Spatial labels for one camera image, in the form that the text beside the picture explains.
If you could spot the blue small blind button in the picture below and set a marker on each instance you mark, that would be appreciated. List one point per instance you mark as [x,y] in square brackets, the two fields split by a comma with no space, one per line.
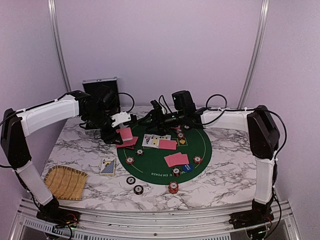
[187,168]

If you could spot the red-backed card bottom player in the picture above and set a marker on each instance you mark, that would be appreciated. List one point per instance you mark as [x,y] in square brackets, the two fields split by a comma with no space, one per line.
[173,160]

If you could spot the red poker chip stack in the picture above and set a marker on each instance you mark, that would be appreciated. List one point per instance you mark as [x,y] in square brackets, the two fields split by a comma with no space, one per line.
[173,187]

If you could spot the left aluminium frame post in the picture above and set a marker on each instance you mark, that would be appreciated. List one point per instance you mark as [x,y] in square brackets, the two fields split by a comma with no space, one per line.
[58,45]

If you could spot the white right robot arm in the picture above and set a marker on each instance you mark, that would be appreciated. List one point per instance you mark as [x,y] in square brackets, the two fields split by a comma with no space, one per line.
[258,122]

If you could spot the round green poker mat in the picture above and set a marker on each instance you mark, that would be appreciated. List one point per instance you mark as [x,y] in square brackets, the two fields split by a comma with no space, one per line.
[152,167]

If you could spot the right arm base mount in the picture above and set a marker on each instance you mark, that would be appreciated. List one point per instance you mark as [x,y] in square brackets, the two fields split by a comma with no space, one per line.
[258,214]

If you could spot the face-up queen card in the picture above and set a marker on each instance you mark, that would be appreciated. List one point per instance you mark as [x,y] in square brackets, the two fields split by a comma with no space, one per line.
[147,140]

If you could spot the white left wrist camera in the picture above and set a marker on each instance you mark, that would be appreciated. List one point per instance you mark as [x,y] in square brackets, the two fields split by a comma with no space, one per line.
[123,118]

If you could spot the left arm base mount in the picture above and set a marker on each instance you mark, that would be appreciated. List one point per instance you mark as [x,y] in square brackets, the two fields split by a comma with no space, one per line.
[51,212]

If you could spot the right aluminium frame post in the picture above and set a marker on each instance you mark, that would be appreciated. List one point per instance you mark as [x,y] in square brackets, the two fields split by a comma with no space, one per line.
[260,33]

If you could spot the aluminium poker chip case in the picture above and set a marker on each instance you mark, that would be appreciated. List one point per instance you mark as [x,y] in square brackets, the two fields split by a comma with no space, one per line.
[95,87]

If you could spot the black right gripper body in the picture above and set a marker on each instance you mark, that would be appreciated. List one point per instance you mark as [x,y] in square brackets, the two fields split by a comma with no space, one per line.
[171,121]

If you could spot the aluminium front rail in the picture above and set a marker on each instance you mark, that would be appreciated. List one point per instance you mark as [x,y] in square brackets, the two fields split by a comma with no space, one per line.
[203,224]

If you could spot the playing card box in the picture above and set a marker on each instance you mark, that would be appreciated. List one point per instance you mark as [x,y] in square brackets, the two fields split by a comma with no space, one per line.
[108,167]

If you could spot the aluminium frame post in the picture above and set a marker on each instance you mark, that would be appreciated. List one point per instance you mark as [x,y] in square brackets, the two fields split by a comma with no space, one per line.
[260,33]
[58,45]

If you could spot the woven bamboo tray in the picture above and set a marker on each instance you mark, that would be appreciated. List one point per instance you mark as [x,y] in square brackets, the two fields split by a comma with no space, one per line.
[66,183]

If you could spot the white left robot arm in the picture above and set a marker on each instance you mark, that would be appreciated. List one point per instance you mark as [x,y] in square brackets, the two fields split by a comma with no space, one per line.
[19,125]

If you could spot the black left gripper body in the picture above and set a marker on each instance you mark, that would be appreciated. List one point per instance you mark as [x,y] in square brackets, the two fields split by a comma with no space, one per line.
[104,133]

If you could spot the red playing card deck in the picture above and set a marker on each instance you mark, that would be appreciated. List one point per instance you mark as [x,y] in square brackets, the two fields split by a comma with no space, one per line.
[126,136]

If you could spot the dealt red-backed playing card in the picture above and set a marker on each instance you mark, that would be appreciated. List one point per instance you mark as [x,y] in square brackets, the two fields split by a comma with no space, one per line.
[134,140]

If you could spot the black poker chip stack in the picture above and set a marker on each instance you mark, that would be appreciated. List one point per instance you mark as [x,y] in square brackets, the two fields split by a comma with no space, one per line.
[138,189]

